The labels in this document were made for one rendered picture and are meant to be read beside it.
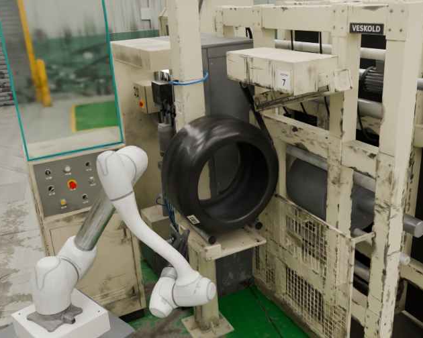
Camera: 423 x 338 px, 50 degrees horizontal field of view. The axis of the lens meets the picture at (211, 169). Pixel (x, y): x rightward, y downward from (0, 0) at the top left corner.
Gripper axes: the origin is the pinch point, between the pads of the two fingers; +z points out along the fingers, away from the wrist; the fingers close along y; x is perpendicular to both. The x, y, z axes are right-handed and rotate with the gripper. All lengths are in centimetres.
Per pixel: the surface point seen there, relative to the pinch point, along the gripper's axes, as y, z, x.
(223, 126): -26, 42, 26
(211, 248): 21.3, 9.1, -0.5
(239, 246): 34.7, 19.5, 6.7
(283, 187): 49, 75, 18
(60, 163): -38, 39, -78
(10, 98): 62, 605, -737
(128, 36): 102, 782, -494
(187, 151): -27.7, 26.9, 10.6
